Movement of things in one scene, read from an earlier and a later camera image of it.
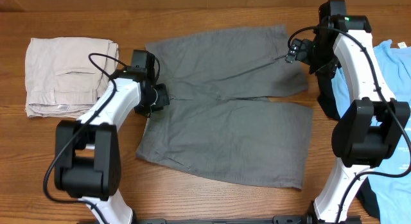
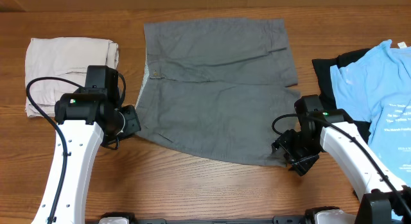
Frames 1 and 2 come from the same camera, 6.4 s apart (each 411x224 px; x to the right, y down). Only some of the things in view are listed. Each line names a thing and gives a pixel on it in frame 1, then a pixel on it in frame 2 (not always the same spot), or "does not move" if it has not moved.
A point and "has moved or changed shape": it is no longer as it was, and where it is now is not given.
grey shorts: x=221 y=120 has moved or changed shape
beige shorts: x=65 y=76 does not move
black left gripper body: x=158 y=97 -> x=126 y=122
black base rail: x=281 y=219 does not move
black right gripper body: x=320 y=54 -> x=302 y=151
